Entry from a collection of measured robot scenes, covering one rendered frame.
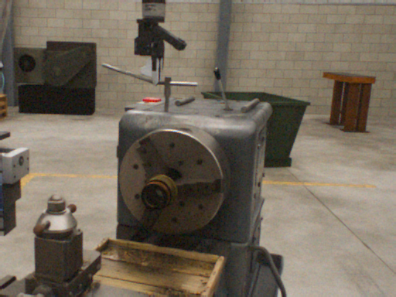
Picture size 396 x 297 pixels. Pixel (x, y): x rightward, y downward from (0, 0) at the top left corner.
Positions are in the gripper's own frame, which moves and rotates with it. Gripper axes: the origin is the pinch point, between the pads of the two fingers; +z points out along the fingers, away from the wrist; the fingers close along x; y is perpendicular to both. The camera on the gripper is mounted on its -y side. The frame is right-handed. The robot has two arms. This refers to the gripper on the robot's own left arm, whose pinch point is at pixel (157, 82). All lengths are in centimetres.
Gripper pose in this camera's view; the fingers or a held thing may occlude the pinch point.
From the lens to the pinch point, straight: 161.9
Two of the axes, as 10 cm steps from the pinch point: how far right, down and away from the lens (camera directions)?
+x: -3.4, 2.1, -9.2
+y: -9.4, -1.0, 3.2
